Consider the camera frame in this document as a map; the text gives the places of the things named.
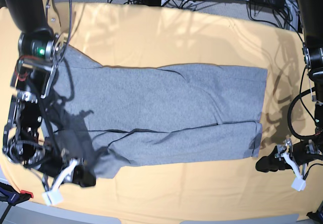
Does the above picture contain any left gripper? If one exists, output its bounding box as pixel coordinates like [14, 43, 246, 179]
[255, 138, 307, 181]

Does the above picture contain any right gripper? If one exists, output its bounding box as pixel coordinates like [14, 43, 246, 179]
[41, 158, 96, 191]

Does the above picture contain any grey t-shirt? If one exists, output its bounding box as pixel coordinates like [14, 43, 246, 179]
[44, 48, 267, 179]

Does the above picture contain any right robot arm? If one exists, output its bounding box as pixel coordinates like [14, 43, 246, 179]
[1, 0, 96, 191]

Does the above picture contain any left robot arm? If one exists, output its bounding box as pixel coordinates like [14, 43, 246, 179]
[255, 0, 322, 181]

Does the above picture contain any black clamp right corner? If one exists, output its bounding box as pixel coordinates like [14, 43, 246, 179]
[306, 206, 323, 224]

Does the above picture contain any blue red table clamp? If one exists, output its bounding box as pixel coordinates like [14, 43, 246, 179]
[1, 183, 34, 206]

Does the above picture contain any yellow table cloth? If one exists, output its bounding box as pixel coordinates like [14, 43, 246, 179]
[0, 1, 323, 222]

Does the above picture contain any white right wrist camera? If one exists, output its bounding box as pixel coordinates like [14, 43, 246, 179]
[42, 190, 63, 206]

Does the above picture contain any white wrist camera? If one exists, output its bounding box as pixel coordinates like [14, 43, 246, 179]
[291, 178, 306, 192]
[42, 190, 63, 206]

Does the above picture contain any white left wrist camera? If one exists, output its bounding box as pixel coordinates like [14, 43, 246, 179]
[291, 178, 306, 192]

